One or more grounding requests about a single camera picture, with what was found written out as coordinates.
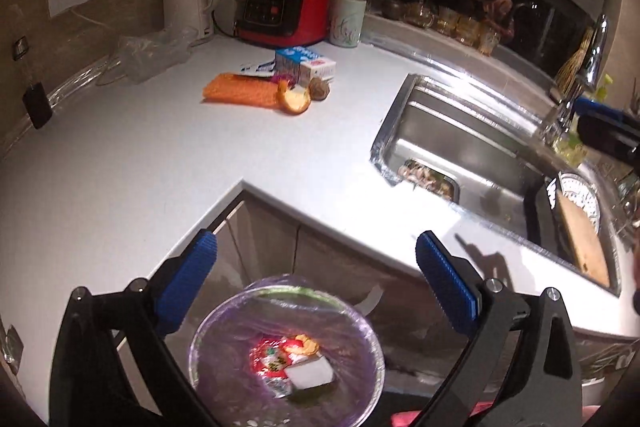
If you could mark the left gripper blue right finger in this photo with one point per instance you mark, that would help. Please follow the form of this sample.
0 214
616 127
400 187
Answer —
454 283

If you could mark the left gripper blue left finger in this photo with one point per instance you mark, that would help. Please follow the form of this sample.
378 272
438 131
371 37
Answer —
179 279

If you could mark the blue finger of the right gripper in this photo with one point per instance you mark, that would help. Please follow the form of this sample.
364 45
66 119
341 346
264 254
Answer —
609 137
583 106

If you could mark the red snack wrapper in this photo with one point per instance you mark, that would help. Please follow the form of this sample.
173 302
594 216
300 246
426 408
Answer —
269 358

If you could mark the white foam block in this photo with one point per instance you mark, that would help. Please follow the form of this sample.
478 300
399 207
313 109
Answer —
312 373

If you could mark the orange foam fruit net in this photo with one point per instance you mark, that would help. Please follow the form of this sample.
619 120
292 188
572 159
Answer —
233 89

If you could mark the blue white wrapper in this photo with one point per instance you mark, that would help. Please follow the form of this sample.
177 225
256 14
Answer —
262 70

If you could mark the clear plastic bag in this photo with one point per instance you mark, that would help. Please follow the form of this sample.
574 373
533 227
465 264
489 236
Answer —
138 59

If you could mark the brown taro root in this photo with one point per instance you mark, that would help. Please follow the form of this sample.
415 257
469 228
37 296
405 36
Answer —
319 89

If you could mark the blue white milk carton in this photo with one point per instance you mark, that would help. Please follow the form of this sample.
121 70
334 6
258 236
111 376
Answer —
303 65

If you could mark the torn bread chunk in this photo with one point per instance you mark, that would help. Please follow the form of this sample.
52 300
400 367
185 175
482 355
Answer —
303 345

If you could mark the chrome kitchen faucet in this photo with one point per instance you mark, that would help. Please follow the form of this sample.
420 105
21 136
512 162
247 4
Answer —
578 75

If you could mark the grey kitchen cabinet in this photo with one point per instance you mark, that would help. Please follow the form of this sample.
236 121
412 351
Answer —
257 238

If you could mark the trash bin with purple bag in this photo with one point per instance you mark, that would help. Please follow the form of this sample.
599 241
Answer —
219 358

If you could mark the wooden cutting board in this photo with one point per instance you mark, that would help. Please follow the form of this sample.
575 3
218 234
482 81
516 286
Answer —
584 240

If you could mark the amber glass cup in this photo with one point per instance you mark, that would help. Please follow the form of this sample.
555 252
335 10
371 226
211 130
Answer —
488 40
467 30
446 21

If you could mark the stainless steel sink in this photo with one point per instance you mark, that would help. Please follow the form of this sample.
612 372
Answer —
506 179

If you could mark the glass teapot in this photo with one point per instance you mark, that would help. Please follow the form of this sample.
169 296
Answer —
419 14

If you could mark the glass sauce bottle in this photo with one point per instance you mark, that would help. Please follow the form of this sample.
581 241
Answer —
34 98

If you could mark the white ceramic cup with flowers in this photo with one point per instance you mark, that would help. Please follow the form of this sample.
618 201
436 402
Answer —
346 22

